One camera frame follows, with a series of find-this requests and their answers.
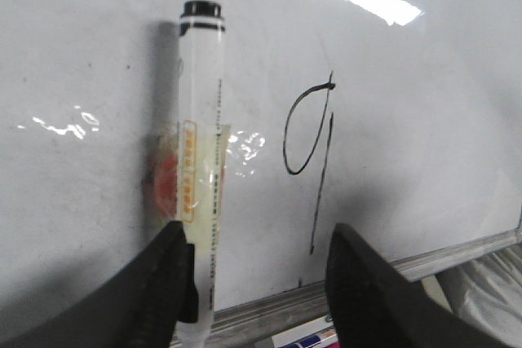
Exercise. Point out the white whiteboard marker pen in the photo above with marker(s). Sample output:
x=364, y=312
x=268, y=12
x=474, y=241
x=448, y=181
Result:
x=201, y=48

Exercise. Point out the blue red white box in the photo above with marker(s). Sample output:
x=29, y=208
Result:
x=319, y=332

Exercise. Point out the white whiteboard with aluminium frame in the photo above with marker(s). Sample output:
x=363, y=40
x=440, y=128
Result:
x=401, y=117

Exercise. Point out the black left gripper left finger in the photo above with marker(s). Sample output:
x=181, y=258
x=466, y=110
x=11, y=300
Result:
x=138, y=307

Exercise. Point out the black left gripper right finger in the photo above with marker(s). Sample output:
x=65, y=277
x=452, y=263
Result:
x=376, y=303

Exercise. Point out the clear plastic sheet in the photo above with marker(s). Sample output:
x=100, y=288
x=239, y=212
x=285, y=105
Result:
x=486, y=291

